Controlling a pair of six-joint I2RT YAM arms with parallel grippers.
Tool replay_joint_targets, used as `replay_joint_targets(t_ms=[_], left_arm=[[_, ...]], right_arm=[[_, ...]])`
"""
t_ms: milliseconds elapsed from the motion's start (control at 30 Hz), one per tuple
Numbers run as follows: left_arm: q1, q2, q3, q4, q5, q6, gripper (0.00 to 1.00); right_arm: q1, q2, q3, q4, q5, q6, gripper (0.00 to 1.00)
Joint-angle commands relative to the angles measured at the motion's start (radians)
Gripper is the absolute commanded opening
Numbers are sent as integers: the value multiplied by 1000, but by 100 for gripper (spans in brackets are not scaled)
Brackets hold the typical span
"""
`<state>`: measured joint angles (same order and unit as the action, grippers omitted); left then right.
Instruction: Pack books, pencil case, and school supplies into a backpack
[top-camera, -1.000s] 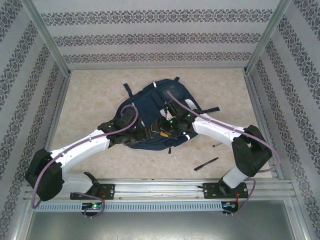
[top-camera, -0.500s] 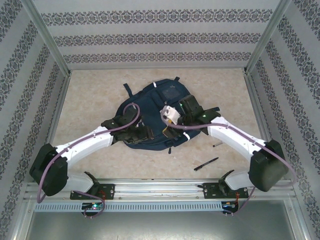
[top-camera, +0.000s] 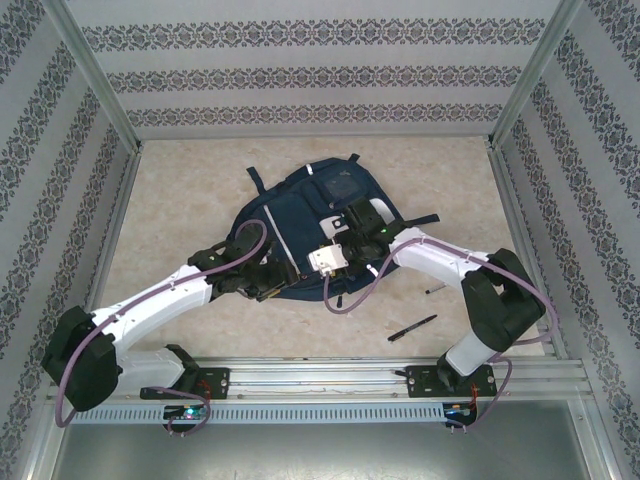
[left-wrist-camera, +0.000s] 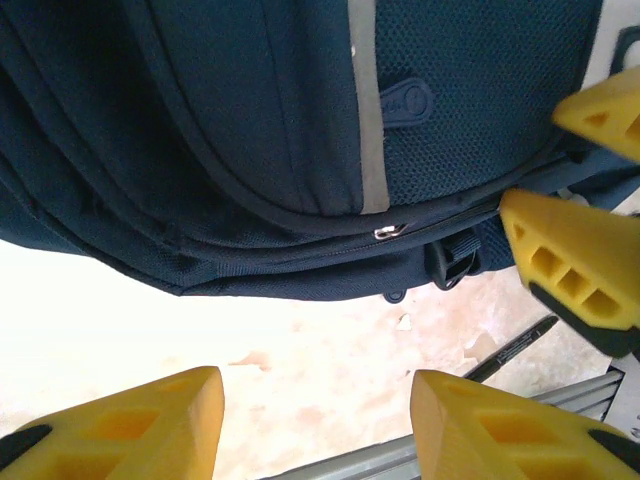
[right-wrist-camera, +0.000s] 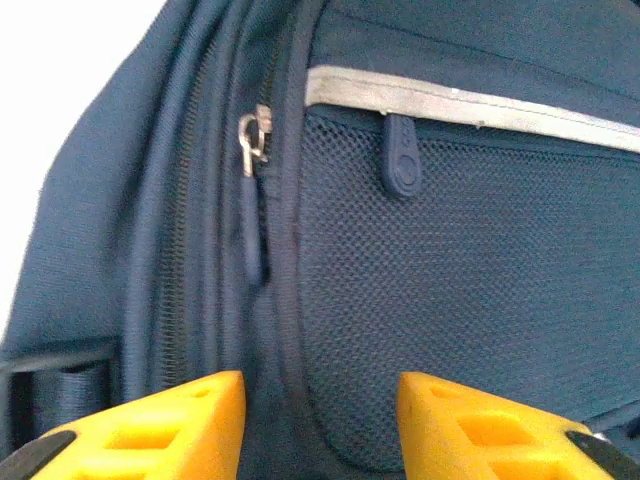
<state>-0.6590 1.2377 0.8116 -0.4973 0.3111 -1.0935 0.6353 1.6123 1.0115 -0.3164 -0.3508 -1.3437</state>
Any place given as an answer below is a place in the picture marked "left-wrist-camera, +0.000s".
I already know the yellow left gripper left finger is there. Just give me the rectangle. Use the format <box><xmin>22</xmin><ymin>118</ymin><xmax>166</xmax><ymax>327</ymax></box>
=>
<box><xmin>0</xmin><ymin>366</ymin><xmax>225</xmax><ymax>480</ymax></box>

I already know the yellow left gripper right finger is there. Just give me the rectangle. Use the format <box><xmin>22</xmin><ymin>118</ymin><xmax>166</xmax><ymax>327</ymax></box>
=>
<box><xmin>409</xmin><ymin>369</ymin><xmax>640</xmax><ymax>480</ymax></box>

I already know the black marker pen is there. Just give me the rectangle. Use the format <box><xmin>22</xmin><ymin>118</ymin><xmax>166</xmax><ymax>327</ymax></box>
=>
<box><xmin>462</xmin><ymin>314</ymin><xmax>560</xmax><ymax>385</ymax></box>

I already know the navy blue backpack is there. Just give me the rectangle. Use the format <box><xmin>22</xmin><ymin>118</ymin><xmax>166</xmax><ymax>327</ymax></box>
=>
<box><xmin>0</xmin><ymin>0</ymin><xmax>640</xmax><ymax>306</ymax></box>

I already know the aluminium mounting rail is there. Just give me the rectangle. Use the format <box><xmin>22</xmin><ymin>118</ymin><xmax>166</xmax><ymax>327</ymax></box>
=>
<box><xmin>252</xmin><ymin>367</ymin><xmax>640</xmax><ymax>480</ymax></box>

